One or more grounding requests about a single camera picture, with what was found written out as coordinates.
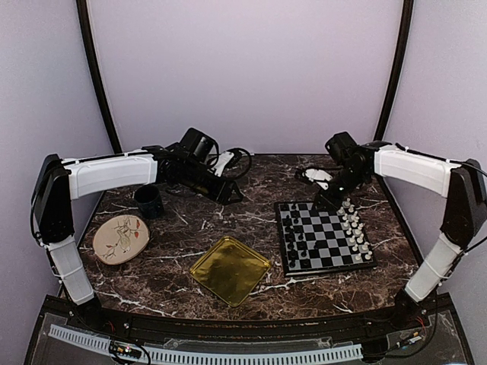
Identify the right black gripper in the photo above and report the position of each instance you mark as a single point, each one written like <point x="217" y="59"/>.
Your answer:
<point x="332" y="203"/>

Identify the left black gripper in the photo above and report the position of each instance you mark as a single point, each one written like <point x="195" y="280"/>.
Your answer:
<point x="221" y="192"/>

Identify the black silver chess board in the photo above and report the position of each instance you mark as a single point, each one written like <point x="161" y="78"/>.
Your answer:
<point x="337" y="257"/>

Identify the black chess pieces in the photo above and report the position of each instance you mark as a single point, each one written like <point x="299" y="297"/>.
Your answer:
<point x="301" y="230"/>

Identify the gold square tray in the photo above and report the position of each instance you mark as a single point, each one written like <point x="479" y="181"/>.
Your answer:
<point x="230" y="270"/>

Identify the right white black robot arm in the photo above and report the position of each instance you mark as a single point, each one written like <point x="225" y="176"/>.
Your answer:
<point x="458" y="187"/>

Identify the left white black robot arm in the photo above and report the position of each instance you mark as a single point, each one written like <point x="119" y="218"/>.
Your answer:
<point x="195" y="162"/>

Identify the white chess pieces row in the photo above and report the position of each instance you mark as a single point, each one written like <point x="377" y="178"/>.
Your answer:
<point x="357" y="243"/>

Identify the dark blue mug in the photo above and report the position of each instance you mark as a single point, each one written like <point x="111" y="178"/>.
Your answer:
<point x="149" y="203"/>

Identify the round painted wooden plate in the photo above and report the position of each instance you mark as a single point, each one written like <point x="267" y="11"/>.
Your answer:
<point x="120" y="239"/>

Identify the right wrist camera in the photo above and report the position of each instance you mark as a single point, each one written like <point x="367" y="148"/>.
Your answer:
<point x="313" y="175"/>

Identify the right black frame post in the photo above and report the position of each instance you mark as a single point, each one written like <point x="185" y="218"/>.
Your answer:
<point x="396" y="69"/>

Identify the black frame post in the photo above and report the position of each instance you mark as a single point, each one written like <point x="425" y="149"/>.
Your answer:
<point x="396" y="69"/>
<point x="96" y="77"/>

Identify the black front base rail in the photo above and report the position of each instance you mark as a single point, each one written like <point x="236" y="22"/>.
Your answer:
<point x="215" y="320"/>

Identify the white slotted cable duct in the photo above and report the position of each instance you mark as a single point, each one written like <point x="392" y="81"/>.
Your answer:
<point x="203" y="352"/>

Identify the left black frame post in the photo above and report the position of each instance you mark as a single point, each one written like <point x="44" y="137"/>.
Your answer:
<point x="96" y="77"/>

